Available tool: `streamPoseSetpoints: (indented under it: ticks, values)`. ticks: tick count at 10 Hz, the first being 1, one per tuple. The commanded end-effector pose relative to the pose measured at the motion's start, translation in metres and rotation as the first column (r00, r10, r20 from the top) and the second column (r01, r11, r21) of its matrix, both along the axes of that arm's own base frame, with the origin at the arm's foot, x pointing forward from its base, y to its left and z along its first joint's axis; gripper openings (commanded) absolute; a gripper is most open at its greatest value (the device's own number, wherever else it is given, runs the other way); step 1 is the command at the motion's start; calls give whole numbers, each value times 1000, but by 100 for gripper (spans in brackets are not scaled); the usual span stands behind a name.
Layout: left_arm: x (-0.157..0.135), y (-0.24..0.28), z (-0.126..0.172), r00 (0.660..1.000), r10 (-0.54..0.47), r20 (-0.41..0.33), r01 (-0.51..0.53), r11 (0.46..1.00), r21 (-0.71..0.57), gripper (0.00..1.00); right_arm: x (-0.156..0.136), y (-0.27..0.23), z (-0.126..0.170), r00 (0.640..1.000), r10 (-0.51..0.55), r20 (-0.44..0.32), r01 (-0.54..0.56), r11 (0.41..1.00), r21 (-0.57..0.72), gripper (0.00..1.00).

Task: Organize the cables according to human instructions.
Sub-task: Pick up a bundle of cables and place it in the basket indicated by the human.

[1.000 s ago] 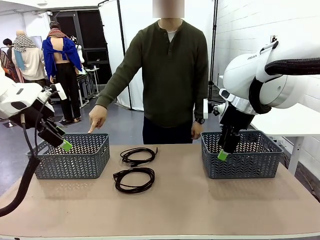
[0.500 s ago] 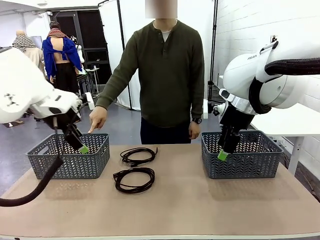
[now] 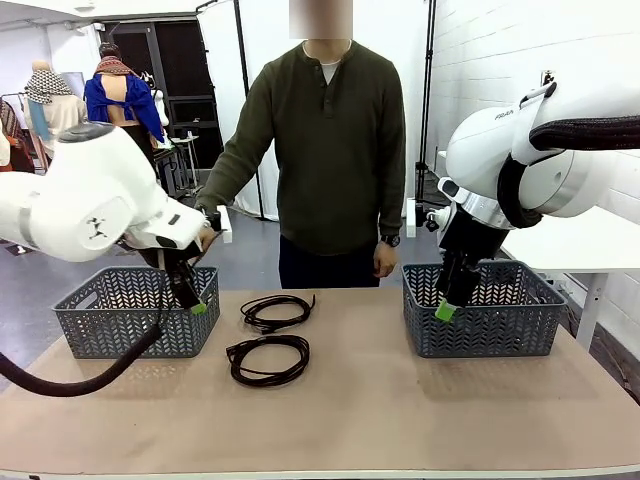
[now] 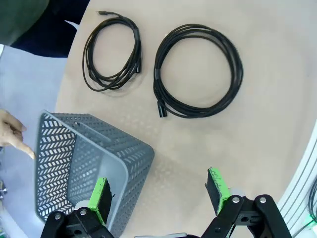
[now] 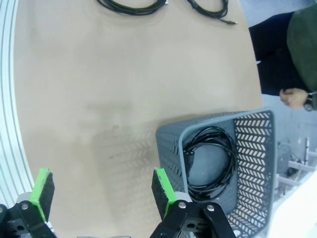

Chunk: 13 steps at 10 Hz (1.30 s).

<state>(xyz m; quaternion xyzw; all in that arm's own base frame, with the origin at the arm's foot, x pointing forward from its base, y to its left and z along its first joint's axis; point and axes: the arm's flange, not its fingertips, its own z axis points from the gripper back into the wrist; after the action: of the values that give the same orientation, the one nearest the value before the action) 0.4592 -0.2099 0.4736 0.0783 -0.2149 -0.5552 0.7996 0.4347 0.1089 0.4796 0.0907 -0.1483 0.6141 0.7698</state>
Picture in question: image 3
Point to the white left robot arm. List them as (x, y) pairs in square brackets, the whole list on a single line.
[(100, 200)]

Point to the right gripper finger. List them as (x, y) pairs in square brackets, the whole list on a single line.
[(457, 290), (444, 272)]

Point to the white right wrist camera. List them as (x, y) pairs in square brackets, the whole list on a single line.
[(412, 217)]

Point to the white side table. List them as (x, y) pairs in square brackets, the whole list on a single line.
[(575, 250)]

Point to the grey perforated plastic basket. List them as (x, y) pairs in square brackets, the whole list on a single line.
[(500, 340), (125, 340)]

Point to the small wall mounted device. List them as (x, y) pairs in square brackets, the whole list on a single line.
[(548, 76)]

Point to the background desk with equipment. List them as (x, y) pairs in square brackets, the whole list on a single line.
[(180, 165)]

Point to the person's left hand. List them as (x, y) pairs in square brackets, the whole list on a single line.
[(385, 260)]

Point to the aluminium table edge rail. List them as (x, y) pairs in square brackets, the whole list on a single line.
[(320, 475)]

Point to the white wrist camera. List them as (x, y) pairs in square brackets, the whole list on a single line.
[(226, 230), (412, 217)]

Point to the white backdrop screen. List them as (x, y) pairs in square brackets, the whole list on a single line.
[(225, 75)]

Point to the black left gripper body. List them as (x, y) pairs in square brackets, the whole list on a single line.
[(172, 265)]

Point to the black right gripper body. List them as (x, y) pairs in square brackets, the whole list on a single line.
[(470, 240)]

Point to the black light stand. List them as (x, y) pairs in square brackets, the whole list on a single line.
[(428, 75)]

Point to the person's right hand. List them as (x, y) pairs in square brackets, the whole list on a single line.
[(206, 235)]

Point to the person's right forearm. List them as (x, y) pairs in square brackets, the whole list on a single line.
[(230, 175)]

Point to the black wristwatch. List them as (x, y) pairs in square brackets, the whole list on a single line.
[(390, 240)]

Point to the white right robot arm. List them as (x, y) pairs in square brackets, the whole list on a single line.
[(480, 145)]

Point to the person in green henley sweater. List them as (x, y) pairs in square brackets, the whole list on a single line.
[(340, 150)]

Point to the clothes rack with garments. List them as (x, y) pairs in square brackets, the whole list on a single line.
[(10, 125)]

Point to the mannequin with blue garment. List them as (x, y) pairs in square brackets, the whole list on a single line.
[(120, 100)]

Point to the white mannequin torso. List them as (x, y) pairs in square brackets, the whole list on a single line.
[(159, 102)]

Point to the black door panel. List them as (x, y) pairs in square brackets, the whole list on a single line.
[(185, 60)]

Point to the mannequin with cream sweater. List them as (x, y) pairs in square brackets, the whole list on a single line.
[(55, 115)]

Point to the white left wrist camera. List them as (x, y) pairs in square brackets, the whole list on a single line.
[(226, 230)]

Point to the person's left forearm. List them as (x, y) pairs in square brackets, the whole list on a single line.
[(392, 200)]

